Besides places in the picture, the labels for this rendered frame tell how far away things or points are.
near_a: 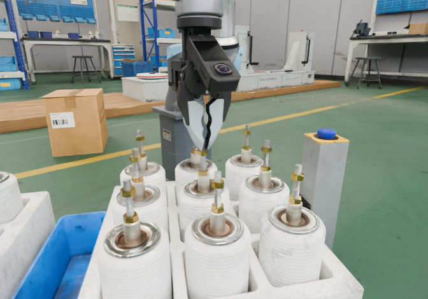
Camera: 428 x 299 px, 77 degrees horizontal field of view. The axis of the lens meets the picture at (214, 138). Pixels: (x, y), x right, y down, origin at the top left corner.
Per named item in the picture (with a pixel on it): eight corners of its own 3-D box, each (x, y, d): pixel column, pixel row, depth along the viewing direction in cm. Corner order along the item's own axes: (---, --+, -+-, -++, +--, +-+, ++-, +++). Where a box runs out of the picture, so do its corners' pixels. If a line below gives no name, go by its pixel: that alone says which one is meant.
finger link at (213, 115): (211, 139, 53) (209, 92, 50) (224, 148, 48) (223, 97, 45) (196, 142, 52) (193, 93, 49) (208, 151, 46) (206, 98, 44)
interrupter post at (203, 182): (200, 194, 49) (200, 177, 48) (195, 189, 51) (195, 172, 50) (212, 191, 50) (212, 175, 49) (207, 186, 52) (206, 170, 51)
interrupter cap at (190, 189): (192, 204, 45) (192, 200, 45) (178, 186, 52) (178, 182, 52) (231, 194, 48) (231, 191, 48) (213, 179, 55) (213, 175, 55)
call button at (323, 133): (313, 137, 62) (313, 128, 61) (328, 135, 63) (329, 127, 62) (322, 142, 58) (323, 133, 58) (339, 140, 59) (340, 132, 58)
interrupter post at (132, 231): (121, 247, 35) (119, 225, 34) (126, 235, 38) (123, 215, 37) (140, 245, 36) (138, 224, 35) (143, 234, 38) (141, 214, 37)
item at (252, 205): (258, 239, 64) (262, 170, 58) (292, 263, 57) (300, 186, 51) (228, 257, 58) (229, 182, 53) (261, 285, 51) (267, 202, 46)
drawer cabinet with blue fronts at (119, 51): (106, 77, 584) (102, 44, 564) (127, 77, 612) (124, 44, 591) (115, 79, 540) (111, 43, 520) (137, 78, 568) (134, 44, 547)
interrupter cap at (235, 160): (248, 154, 68) (248, 151, 68) (269, 164, 62) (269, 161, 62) (223, 160, 64) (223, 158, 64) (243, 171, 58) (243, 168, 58)
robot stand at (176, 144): (156, 178, 111) (151, 107, 102) (193, 167, 122) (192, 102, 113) (179, 196, 97) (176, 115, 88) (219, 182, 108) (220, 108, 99)
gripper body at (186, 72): (209, 91, 52) (208, 24, 48) (230, 97, 44) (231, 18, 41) (170, 93, 49) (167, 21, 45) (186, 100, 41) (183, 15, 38)
